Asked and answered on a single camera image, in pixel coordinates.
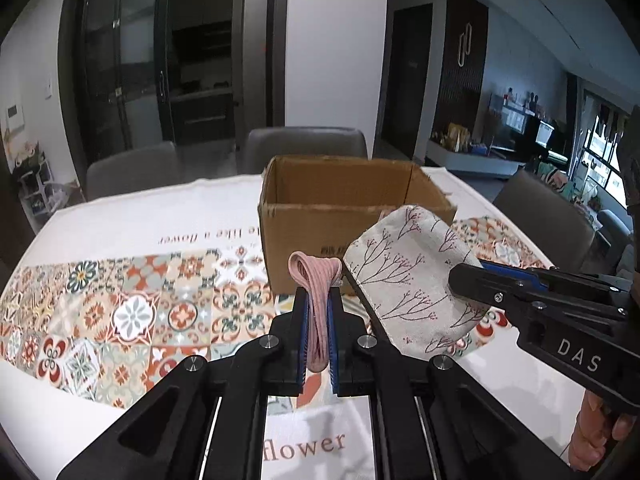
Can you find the white shoe rack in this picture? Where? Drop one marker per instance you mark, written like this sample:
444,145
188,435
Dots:
32,185

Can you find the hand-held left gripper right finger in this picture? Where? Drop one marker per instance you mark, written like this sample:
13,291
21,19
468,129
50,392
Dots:
334,342

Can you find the person's right hand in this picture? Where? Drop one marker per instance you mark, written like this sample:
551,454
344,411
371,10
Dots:
595,435

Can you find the pile of teal clothes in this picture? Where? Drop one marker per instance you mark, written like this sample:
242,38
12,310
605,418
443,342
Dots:
557,182

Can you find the dark interior door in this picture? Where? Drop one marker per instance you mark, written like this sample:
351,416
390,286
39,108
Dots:
410,80

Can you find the white loop wall ornament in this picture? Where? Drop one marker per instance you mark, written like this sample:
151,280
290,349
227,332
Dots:
465,44

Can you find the white tile-patterned tablecloth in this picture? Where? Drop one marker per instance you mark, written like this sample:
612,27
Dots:
125,220

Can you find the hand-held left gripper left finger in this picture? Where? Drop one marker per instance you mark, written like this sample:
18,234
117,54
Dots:
301,342

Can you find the brown cardboard box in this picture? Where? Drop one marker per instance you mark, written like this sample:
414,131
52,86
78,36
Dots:
310,230

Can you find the white low sideboard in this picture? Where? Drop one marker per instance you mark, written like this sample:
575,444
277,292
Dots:
475,160

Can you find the dark wall panel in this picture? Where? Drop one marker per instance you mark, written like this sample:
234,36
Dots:
475,100

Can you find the grey dining chair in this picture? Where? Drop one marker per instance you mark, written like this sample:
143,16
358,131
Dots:
300,147
130,170
545,220

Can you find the white light switch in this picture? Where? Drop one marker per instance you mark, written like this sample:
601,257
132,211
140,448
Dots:
48,87

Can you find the computer monitor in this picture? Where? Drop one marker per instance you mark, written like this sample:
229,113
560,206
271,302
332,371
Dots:
545,133

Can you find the bright window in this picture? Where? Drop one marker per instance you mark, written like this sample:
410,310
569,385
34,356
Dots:
602,150

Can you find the white intercom panel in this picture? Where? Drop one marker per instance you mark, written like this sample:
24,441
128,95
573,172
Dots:
15,116

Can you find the pink ribbed headband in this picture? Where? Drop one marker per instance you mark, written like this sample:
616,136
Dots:
312,270

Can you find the grey sofa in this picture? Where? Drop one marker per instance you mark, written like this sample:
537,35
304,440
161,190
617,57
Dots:
615,227

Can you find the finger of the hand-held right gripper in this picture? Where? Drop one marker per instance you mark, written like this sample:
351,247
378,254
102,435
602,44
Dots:
480,285
530,276

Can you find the dark glass sliding door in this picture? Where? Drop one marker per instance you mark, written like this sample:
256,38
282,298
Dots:
125,60

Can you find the grey branch-print pouch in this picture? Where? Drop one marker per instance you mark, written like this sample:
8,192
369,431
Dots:
400,270

